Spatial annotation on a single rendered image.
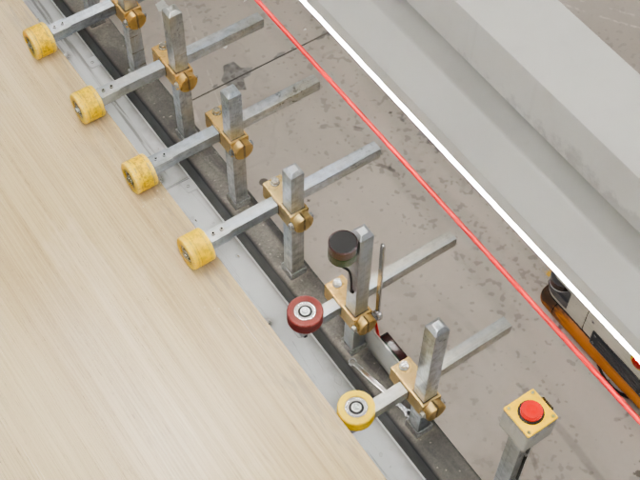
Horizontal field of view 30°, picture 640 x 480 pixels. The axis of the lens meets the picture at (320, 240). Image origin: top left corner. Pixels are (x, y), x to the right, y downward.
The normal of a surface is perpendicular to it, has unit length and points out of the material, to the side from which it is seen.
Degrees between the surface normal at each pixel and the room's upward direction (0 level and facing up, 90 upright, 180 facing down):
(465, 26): 90
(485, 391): 0
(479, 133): 61
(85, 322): 0
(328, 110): 0
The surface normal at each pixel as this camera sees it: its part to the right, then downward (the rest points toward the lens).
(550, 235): -0.71, 0.14
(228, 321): 0.01, -0.56
